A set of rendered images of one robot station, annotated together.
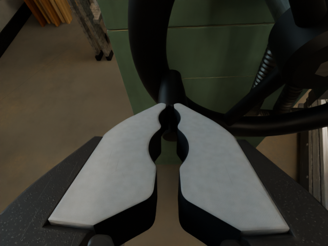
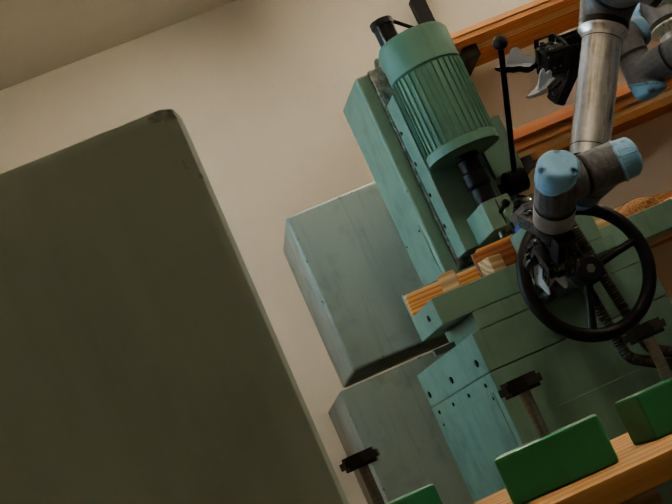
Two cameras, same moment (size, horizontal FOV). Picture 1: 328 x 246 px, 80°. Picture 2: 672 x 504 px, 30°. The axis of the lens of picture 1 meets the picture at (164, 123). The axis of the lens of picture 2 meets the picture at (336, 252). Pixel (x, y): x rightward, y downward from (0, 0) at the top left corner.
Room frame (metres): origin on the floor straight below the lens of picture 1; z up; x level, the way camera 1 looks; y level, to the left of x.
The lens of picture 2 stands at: (-2.16, 1.03, 0.61)
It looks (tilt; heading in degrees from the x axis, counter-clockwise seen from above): 10 degrees up; 343
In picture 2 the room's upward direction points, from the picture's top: 24 degrees counter-clockwise
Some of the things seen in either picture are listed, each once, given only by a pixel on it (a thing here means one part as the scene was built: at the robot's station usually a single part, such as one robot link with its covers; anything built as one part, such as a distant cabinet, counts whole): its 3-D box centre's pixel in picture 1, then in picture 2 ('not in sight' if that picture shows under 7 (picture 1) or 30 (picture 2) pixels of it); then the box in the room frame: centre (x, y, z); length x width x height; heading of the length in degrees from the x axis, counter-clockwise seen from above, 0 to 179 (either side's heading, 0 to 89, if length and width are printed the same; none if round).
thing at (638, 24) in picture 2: not in sight; (623, 37); (0.30, -0.56, 1.29); 0.11 x 0.08 x 0.09; 86
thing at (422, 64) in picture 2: not in sight; (437, 96); (0.46, -0.15, 1.35); 0.18 x 0.18 x 0.31
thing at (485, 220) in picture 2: not in sight; (494, 222); (0.48, -0.15, 1.03); 0.14 x 0.07 x 0.09; 176
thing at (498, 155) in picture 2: not in sight; (493, 151); (0.67, -0.31, 1.22); 0.09 x 0.08 x 0.15; 176
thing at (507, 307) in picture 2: not in sight; (543, 296); (0.40, -0.14, 0.82); 0.40 x 0.21 x 0.04; 86
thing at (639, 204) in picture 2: not in sight; (634, 208); (0.36, -0.42, 0.92); 0.14 x 0.09 x 0.04; 176
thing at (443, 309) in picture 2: not in sight; (552, 265); (0.35, -0.17, 0.87); 0.61 x 0.30 x 0.06; 86
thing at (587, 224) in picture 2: not in sight; (555, 237); (0.27, -0.16, 0.91); 0.15 x 0.14 x 0.09; 86
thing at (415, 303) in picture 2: not in sight; (538, 253); (0.46, -0.20, 0.92); 0.67 x 0.02 x 0.04; 86
